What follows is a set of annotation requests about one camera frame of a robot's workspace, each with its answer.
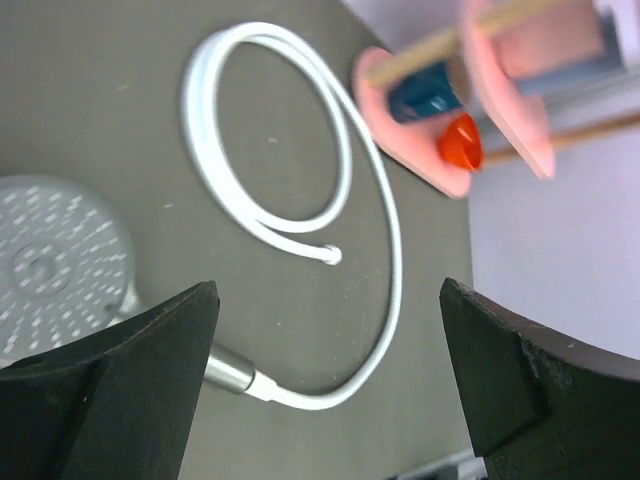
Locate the pink three-tier shelf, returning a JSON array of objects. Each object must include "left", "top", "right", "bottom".
[{"left": 352, "top": 1, "right": 639, "bottom": 198}]

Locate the dark blue mug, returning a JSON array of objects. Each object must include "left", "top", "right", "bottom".
[{"left": 387, "top": 61, "right": 463, "bottom": 124}]

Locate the pink cup on shelf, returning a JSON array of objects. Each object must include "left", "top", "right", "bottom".
[{"left": 493, "top": 1, "right": 605, "bottom": 79}]

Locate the grey shower head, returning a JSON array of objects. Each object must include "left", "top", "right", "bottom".
[{"left": 1, "top": 175, "right": 154, "bottom": 367}]

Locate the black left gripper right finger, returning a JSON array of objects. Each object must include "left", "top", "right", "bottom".
[{"left": 439, "top": 278, "right": 639, "bottom": 479}]

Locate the white shower hose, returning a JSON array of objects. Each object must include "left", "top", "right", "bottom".
[{"left": 180, "top": 20, "right": 404, "bottom": 412}]

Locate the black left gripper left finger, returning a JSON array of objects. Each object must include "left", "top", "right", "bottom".
[{"left": 1, "top": 281, "right": 220, "bottom": 479}]

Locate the orange bowl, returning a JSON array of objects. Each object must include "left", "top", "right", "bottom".
[{"left": 437, "top": 113, "right": 484, "bottom": 172}]

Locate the blue cup on middle shelf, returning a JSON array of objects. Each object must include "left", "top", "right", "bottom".
[{"left": 515, "top": 7, "right": 627, "bottom": 96}]

